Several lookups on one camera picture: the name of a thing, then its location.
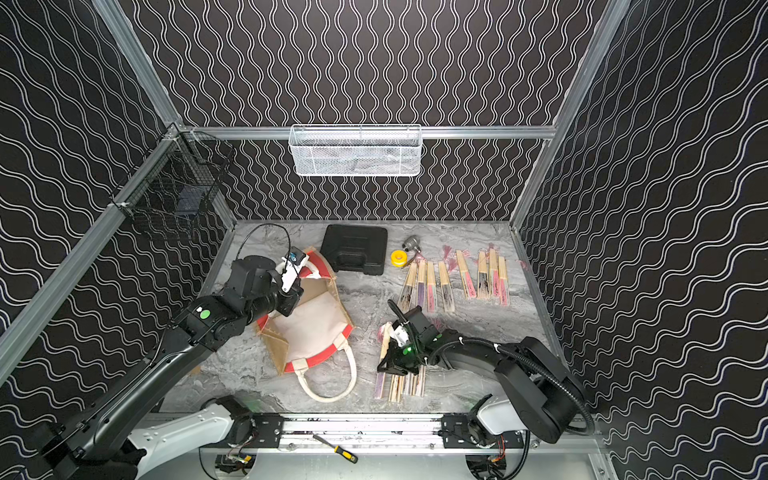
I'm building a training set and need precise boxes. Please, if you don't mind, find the bamboo fan grey floral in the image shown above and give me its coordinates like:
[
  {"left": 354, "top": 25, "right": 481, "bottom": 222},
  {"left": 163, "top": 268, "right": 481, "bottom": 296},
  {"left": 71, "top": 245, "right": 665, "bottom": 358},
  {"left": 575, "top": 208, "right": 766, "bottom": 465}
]
[{"left": 438, "top": 245, "right": 455, "bottom": 313}]

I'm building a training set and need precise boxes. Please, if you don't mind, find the bamboo fan white red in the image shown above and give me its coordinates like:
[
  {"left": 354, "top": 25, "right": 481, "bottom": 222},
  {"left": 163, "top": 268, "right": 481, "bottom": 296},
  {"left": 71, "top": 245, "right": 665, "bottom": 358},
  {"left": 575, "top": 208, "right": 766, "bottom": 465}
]
[{"left": 403, "top": 374, "right": 416, "bottom": 396}]

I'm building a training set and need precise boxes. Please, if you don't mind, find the red jute tote bag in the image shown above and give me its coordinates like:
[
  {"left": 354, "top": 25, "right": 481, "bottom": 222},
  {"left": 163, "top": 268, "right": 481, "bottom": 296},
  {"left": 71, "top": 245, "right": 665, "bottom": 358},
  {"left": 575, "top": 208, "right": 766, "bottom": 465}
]
[{"left": 256, "top": 247, "right": 358, "bottom": 403}]

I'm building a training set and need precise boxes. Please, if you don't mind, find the bamboo fan plain edge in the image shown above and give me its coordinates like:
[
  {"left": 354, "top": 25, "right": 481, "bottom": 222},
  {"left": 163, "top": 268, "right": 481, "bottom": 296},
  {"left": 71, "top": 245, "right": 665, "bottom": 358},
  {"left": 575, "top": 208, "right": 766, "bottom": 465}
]
[{"left": 414, "top": 365, "right": 426, "bottom": 397}]

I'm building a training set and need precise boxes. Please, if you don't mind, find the bamboo fan pink green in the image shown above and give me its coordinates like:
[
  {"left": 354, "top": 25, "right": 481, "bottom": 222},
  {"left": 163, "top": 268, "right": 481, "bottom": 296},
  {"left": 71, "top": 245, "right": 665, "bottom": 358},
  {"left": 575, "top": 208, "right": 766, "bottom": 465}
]
[{"left": 456, "top": 250, "right": 477, "bottom": 299}]

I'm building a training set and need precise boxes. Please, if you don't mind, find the bamboo fan purple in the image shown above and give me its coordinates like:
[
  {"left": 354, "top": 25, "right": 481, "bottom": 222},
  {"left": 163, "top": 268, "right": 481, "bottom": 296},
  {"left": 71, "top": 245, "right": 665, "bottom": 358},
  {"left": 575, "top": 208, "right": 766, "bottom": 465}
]
[
  {"left": 416, "top": 260, "right": 427, "bottom": 309},
  {"left": 374, "top": 322, "right": 392, "bottom": 400}
]

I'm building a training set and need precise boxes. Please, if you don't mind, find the bamboo fan dark floral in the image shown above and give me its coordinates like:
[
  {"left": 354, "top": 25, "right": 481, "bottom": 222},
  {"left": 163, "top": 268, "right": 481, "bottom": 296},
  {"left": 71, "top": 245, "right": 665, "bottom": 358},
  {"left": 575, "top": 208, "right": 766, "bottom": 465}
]
[{"left": 476, "top": 250, "right": 490, "bottom": 299}]

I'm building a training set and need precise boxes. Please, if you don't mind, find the bamboo fan pink white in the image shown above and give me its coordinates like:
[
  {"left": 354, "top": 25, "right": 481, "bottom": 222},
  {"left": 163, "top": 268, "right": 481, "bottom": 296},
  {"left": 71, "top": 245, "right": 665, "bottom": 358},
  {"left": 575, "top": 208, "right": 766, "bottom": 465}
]
[{"left": 488, "top": 247, "right": 500, "bottom": 298}]

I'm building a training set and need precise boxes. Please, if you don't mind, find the bamboo fan pink stripe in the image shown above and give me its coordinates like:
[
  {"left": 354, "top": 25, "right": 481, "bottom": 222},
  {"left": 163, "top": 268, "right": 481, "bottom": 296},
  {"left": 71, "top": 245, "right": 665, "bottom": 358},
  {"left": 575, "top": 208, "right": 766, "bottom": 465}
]
[{"left": 497, "top": 256, "right": 509, "bottom": 306}]

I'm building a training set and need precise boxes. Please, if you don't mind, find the bamboo fan floral white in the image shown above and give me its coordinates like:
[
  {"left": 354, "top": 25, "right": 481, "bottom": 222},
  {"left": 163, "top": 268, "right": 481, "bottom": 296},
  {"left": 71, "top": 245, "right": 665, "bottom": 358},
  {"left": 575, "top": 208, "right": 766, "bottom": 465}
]
[{"left": 397, "top": 263, "right": 418, "bottom": 313}]

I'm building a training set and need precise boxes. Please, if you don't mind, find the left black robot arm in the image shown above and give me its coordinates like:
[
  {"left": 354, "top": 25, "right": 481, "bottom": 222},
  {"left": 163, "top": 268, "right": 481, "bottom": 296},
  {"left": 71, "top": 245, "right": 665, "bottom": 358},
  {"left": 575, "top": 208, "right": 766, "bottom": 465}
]
[{"left": 34, "top": 248, "right": 309, "bottom": 479}]

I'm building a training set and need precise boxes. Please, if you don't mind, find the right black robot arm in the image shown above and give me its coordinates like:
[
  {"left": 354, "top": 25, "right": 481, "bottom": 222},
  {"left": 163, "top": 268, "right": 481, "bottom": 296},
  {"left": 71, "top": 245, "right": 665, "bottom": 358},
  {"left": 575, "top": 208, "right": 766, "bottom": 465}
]
[{"left": 377, "top": 300, "right": 596, "bottom": 444}]

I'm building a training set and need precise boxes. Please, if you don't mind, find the bamboo fan purple in bag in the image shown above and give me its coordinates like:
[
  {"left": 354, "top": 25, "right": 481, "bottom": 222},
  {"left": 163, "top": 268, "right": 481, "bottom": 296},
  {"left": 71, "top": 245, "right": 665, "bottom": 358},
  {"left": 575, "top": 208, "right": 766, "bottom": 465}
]
[{"left": 374, "top": 322, "right": 392, "bottom": 400}]

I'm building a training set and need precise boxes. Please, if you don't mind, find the yellow thread seal tape spool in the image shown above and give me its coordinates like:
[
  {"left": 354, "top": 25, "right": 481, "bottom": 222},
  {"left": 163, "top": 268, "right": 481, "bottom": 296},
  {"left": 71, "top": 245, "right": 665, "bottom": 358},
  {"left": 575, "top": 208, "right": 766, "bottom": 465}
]
[{"left": 390, "top": 250, "right": 410, "bottom": 268}]

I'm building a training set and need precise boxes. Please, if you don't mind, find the black plastic tool case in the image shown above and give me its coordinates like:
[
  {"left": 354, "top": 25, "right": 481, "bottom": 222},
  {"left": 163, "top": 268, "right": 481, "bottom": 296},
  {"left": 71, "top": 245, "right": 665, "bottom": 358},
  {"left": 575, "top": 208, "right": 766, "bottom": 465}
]
[{"left": 320, "top": 224, "right": 388, "bottom": 276}]

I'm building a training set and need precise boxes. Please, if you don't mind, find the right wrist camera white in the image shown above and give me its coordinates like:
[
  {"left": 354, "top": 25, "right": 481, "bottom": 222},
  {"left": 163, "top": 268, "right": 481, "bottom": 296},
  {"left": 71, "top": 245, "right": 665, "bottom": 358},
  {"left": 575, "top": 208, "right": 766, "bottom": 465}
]
[{"left": 390, "top": 325, "right": 411, "bottom": 348}]

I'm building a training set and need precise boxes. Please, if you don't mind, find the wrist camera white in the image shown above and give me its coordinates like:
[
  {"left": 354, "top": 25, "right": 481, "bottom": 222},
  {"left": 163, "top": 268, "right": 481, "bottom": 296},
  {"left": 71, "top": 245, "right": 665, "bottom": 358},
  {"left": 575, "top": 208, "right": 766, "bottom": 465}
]
[
  {"left": 390, "top": 325, "right": 411, "bottom": 348},
  {"left": 276, "top": 247, "right": 309, "bottom": 294}
]

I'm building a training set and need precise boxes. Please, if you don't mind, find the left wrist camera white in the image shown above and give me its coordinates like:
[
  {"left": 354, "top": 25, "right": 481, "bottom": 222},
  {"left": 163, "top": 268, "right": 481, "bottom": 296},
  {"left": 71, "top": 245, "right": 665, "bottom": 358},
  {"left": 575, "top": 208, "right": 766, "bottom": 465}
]
[{"left": 276, "top": 247, "right": 309, "bottom": 294}]

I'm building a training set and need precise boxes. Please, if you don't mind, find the steel ball valve brown handle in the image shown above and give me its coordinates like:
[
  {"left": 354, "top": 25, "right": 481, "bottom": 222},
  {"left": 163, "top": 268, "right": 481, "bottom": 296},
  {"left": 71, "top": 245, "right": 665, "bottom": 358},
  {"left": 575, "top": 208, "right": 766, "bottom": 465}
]
[{"left": 402, "top": 235, "right": 421, "bottom": 266}]

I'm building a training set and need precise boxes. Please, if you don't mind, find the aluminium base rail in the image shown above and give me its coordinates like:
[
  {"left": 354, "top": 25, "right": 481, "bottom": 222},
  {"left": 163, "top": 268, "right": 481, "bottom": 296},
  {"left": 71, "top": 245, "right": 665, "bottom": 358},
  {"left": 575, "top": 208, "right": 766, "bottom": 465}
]
[{"left": 149, "top": 412, "right": 601, "bottom": 454}]

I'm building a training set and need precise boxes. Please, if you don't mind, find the yellow black handled screwdriver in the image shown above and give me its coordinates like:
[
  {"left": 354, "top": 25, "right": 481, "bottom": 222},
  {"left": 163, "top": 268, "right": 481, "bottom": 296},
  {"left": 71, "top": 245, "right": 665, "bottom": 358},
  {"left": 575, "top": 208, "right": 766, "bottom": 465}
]
[{"left": 312, "top": 434, "right": 359, "bottom": 464}]

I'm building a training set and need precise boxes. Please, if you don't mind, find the white wire mesh basket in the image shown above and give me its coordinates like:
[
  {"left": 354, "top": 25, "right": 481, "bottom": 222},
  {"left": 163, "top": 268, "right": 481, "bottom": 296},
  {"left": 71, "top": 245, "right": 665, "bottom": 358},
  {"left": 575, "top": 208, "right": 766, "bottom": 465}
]
[{"left": 288, "top": 124, "right": 423, "bottom": 177}]

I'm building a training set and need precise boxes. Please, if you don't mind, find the black wire mesh basket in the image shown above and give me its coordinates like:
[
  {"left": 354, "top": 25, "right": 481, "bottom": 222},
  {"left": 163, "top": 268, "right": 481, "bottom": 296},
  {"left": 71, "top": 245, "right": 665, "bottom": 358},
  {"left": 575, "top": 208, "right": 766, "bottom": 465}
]
[{"left": 118, "top": 132, "right": 235, "bottom": 242}]

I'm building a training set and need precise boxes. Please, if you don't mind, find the aluminium frame corner post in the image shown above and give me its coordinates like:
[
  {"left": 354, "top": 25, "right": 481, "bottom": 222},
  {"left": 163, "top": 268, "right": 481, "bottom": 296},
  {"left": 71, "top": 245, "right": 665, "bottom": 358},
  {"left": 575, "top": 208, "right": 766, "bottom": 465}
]
[{"left": 510, "top": 0, "right": 631, "bottom": 231}]

